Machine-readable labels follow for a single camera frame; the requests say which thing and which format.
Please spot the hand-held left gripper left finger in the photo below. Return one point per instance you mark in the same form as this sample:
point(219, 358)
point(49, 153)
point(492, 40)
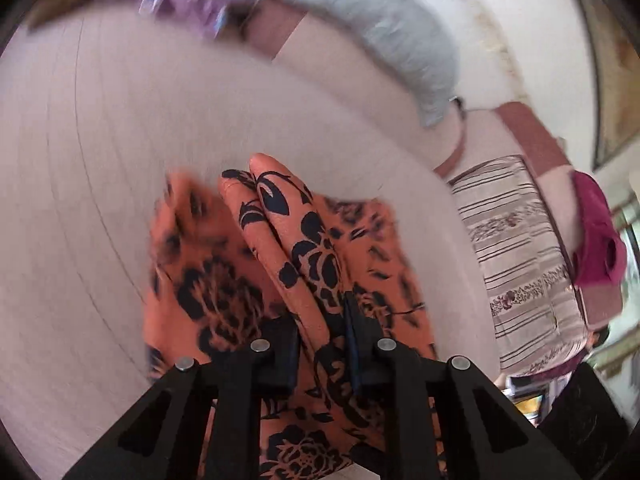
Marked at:
point(280, 355)

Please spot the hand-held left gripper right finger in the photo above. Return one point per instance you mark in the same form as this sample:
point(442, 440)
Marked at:
point(356, 345)

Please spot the orange floral shirt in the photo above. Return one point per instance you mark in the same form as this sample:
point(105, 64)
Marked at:
point(300, 270)

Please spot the striped floral cushion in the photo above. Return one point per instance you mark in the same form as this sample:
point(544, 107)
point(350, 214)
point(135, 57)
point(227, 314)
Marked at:
point(520, 260)

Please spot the large dark object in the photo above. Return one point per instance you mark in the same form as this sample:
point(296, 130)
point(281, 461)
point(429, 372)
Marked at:
point(585, 425)

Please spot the small black object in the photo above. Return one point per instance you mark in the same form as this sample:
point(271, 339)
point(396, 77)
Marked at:
point(458, 107)

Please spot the pink bolster cushion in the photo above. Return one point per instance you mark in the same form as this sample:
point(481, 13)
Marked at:
point(350, 85)

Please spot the magenta cloth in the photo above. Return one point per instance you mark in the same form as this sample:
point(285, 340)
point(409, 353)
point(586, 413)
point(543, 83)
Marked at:
point(597, 240)

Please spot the pink maroon-trimmed cushion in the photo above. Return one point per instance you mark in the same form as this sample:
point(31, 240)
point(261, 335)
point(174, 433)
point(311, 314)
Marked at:
point(545, 160)

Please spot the bed with pink sheet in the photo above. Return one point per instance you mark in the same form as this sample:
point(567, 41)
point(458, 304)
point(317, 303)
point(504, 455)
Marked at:
point(90, 170)

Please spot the grey quilted pillow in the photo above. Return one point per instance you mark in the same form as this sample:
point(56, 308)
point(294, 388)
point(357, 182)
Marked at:
point(390, 25)

